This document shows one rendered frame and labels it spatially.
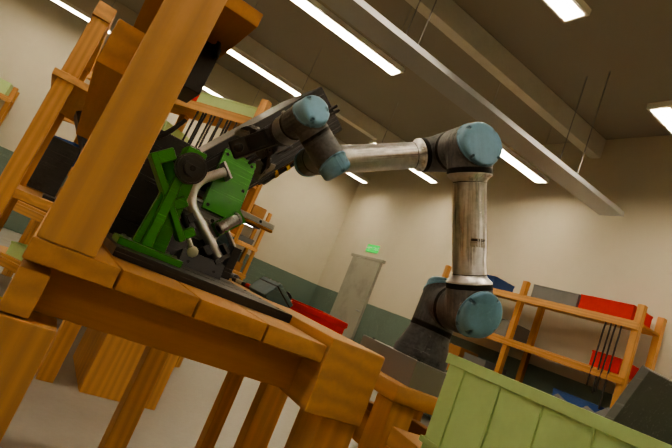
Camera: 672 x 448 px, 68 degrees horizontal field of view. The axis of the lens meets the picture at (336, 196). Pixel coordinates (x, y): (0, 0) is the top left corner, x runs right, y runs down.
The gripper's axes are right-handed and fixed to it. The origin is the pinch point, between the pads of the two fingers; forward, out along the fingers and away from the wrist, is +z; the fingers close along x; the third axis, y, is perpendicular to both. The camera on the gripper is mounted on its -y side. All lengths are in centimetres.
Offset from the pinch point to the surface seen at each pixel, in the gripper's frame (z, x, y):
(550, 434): -77, -60, -17
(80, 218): -37, -7, -52
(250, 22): -23.4, 27.2, 3.1
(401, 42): 156, 78, 276
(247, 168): 17.9, -1.0, 10.2
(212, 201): 18.1, -7.1, -5.1
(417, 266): 556, -204, 566
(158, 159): -8.8, 4.1, -25.8
